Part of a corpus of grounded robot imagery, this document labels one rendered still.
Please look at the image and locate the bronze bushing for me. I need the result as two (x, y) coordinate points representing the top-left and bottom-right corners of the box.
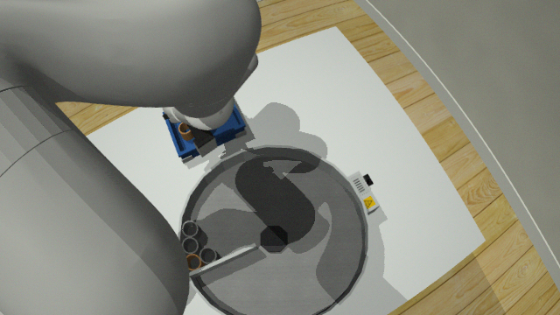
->
(186, 254), (205, 271)
(178, 123), (194, 141)

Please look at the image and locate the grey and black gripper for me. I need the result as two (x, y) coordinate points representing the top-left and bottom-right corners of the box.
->
(162, 107), (181, 123)

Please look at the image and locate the grey metal bushing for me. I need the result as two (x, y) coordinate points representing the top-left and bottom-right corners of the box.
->
(199, 247), (220, 264)
(182, 237), (202, 255)
(182, 220), (202, 240)

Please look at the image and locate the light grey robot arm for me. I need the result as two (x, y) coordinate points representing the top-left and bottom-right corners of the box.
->
(0, 0), (262, 315)

